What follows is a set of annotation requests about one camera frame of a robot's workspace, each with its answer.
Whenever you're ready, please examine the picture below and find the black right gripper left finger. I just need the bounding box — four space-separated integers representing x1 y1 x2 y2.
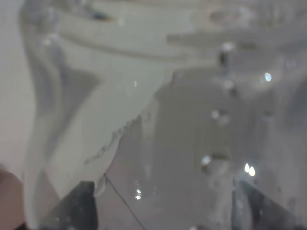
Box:
39 181 98 230

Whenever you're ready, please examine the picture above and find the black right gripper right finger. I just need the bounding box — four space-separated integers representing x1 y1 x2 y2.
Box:
232 180 307 230

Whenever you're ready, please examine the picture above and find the clear plastic water bottle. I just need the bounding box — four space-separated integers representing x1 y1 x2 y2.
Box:
19 0 307 230

